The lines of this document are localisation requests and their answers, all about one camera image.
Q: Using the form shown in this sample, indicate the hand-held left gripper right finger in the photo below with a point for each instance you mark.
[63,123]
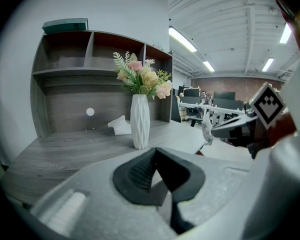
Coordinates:
[182,179]

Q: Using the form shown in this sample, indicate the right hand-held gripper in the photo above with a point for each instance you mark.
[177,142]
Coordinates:
[267,106]

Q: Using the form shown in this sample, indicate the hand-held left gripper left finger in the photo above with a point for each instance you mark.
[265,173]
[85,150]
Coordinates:
[137,184]

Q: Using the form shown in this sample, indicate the white item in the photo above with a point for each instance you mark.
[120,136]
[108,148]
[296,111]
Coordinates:
[207,130]

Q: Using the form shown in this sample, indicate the person's right forearm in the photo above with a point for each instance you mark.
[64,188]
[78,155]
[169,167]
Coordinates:
[283,129]

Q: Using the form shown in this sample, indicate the white crumpled tissue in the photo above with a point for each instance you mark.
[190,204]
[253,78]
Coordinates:
[120,126]

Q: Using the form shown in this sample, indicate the black computer monitor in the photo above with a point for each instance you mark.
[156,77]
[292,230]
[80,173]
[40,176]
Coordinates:
[191,92]
[224,95]

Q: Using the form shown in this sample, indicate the white faceted vase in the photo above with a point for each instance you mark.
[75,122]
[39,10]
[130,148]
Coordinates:
[140,124]

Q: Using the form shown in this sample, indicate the black desk partition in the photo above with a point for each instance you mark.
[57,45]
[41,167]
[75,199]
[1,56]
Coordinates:
[175,109]

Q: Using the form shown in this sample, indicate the long ceiling light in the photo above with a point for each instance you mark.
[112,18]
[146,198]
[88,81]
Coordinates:
[208,66]
[285,34]
[267,64]
[182,39]

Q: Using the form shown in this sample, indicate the person's white shirt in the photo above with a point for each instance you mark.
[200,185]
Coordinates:
[290,184]

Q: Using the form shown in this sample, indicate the white round sticker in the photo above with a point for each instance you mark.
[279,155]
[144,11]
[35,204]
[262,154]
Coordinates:
[90,111]

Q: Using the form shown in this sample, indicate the artificial flower bouquet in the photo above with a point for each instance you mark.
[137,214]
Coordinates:
[142,79]

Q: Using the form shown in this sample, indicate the grey wooden shelf unit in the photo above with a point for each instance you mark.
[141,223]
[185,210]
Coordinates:
[70,96]

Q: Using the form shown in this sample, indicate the person's face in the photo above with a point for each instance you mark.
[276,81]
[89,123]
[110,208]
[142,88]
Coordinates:
[293,14]

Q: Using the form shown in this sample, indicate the dark green box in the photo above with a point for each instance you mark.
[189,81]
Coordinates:
[65,25]

